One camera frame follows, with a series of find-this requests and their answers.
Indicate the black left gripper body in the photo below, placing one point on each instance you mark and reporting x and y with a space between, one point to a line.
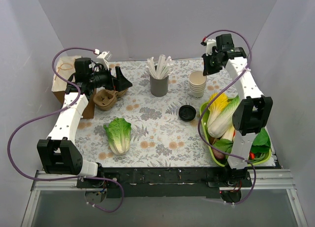
116 78

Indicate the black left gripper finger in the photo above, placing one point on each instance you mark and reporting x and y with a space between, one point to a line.
119 75
122 84

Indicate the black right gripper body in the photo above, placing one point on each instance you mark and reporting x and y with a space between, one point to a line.
210 64

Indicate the black coffee cup lid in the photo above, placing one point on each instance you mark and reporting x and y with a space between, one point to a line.
187 113

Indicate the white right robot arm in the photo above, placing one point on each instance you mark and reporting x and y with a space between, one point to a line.
235 127

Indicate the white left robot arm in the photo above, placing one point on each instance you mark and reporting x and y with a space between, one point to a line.
58 152

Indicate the brown pulp cup carrier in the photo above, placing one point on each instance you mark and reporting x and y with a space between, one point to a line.
105 99

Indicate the brown paper bag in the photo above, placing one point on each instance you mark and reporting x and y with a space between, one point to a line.
65 68

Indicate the stack of paper cups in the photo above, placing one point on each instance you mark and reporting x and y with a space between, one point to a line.
197 83

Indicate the white wrapped straw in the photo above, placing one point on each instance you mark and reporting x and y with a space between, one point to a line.
160 64
151 67
166 66

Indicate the grey straw holder cup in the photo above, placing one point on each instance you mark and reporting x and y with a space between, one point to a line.
159 87

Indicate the yellow napa cabbage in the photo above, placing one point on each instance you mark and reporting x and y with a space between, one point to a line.
216 108

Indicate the floral table mat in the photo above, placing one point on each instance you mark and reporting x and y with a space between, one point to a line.
159 138

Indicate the green vegetable tray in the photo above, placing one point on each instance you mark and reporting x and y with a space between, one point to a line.
212 140

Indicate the green white napa cabbage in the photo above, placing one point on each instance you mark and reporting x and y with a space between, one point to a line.
224 120

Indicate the purple red onion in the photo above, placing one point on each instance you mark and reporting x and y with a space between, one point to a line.
218 155

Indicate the green leafy vegetable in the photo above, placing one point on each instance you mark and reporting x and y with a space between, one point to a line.
259 149

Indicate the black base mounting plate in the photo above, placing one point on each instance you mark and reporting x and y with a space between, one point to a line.
166 181

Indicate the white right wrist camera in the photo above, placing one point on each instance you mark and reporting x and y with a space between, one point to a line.
209 44

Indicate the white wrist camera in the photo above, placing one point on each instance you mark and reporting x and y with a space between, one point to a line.
105 56
209 44

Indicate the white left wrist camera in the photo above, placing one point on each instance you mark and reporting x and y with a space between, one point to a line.
105 56

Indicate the aluminium frame rail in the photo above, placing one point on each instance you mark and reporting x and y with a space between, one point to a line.
271 201

